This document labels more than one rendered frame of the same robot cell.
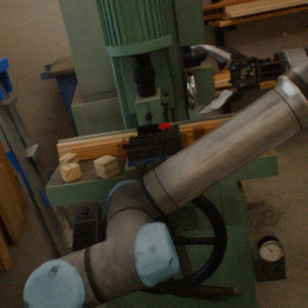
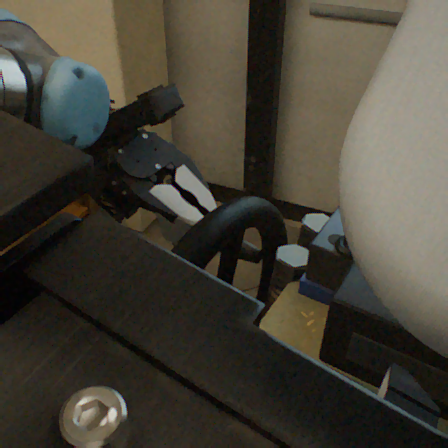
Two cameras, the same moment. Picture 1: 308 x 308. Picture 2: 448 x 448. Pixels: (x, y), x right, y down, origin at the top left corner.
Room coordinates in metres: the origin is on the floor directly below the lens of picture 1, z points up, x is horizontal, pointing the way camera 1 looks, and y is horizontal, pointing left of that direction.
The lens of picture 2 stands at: (0.91, -0.22, 1.18)
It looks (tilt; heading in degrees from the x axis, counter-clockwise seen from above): 39 degrees down; 117
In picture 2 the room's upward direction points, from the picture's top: straight up
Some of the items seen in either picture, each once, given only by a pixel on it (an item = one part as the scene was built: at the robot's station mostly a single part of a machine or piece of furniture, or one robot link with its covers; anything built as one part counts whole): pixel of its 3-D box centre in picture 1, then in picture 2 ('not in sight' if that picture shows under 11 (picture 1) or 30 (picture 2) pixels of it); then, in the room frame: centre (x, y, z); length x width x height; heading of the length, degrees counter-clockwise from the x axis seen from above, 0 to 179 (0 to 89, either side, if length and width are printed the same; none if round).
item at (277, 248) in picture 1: (269, 250); not in sight; (0.87, -0.25, 0.65); 0.06 x 0.04 x 0.08; 85
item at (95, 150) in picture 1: (175, 138); not in sight; (1.10, -0.06, 0.92); 0.62 x 0.02 x 0.04; 85
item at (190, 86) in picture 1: (190, 91); not in sight; (1.22, -0.14, 1.02); 0.12 x 0.03 x 0.12; 175
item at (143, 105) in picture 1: (151, 108); not in sight; (1.13, -0.01, 1.02); 0.14 x 0.07 x 0.09; 175
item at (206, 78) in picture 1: (200, 85); not in sight; (1.28, -0.18, 1.02); 0.09 x 0.07 x 0.12; 85
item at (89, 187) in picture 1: (160, 172); not in sight; (1.00, 0.00, 0.87); 0.61 x 0.30 x 0.06; 85
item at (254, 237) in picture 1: (266, 255); not in sight; (0.94, -0.26, 0.58); 0.12 x 0.08 x 0.08; 175
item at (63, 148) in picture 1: (157, 137); not in sight; (1.13, -0.01, 0.92); 0.60 x 0.02 x 0.05; 85
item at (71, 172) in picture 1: (70, 172); not in sight; (1.00, 0.23, 0.92); 0.04 x 0.04 x 0.03; 28
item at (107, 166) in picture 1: (106, 166); not in sight; (0.98, 0.13, 0.92); 0.04 x 0.04 x 0.04; 39
